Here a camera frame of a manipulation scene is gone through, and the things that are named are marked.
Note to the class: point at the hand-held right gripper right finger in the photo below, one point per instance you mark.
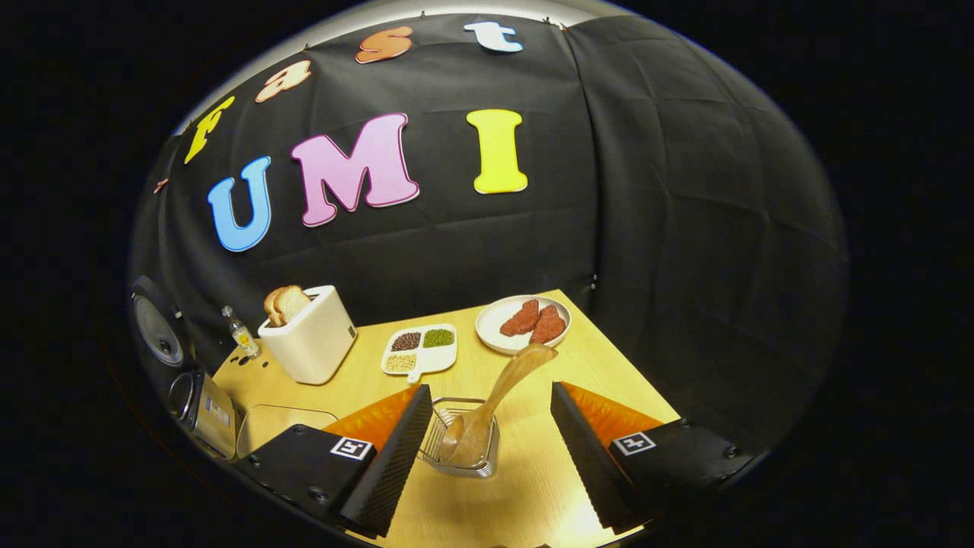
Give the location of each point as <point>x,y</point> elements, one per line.
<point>586,464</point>

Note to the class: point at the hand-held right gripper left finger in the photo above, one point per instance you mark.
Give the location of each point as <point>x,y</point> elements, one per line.
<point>392,464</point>

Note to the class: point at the wooden spoon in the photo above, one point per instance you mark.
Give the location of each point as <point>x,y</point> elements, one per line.
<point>506,388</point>

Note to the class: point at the white rice container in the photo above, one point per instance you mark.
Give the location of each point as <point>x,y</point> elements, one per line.
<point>281,426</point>

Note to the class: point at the dark grey rice cooker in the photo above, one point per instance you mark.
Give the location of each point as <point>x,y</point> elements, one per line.
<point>156,331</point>

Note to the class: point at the white divided bean dish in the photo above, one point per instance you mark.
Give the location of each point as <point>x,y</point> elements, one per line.
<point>418,350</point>

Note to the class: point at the red meat piece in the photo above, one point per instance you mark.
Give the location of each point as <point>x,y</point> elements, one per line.
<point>549,327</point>
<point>521,320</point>

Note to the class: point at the white toaster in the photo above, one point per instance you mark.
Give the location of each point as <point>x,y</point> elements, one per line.
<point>312,346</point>

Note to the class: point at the white round plate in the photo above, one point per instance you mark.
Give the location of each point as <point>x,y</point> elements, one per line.
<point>491,323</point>

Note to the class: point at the toast bread slice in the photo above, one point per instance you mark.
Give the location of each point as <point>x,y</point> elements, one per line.
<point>293,302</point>
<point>270,304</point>

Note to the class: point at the small clear glass bottle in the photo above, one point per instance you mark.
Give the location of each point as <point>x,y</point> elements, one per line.
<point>243,339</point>

